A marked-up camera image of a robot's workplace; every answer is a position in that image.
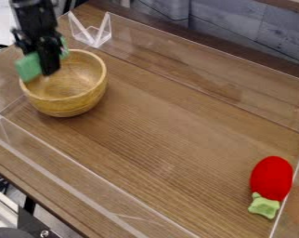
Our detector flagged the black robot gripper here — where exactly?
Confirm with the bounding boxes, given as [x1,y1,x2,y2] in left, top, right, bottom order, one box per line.
[9,0,61,75]

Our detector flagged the green rectangular stick block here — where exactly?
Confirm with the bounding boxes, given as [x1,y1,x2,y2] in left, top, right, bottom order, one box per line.
[14,36,69,83]

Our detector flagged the brown wooden bowl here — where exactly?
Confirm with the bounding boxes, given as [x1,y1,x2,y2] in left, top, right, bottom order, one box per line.
[19,49,108,118]

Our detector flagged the red plush strawberry toy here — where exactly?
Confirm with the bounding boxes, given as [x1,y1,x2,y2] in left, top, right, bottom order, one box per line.
[248,156,293,219]

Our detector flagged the clear acrylic corner bracket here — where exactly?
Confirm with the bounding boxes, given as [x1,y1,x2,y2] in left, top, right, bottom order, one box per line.
[67,12,113,48]

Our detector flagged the clear acrylic tray wall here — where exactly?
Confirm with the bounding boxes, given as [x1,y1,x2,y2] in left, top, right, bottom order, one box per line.
[0,14,299,238]

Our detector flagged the black metal table frame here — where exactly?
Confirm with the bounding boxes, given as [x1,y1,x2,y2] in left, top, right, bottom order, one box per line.
[17,196,74,238]

